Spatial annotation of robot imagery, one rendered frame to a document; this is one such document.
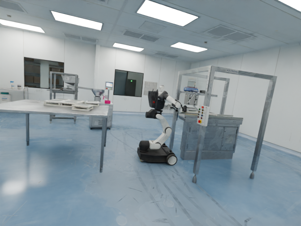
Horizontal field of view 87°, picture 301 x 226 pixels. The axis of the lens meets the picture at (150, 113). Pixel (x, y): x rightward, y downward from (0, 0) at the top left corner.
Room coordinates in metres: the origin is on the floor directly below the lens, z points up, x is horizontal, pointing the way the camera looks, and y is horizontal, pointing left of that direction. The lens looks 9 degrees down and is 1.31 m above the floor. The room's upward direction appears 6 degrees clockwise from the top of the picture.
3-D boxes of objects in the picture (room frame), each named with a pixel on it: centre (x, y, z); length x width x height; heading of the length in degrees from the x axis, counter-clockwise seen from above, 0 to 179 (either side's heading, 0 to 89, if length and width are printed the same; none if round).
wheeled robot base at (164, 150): (2.85, -0.16, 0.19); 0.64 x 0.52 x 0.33; 106
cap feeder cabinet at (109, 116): (4.65, 1.48, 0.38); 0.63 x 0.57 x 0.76; 113
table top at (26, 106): (2.53, 1.46, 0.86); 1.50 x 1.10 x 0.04; 104
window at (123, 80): (7.55, 1.16, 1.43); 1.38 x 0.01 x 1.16; 113
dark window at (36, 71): (6.26, 4.27, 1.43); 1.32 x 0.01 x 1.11; 113
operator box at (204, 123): (2.12, -0.72, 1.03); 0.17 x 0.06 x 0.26; 16
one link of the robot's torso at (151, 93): (2.83, -0.09, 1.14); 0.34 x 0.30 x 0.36; 16
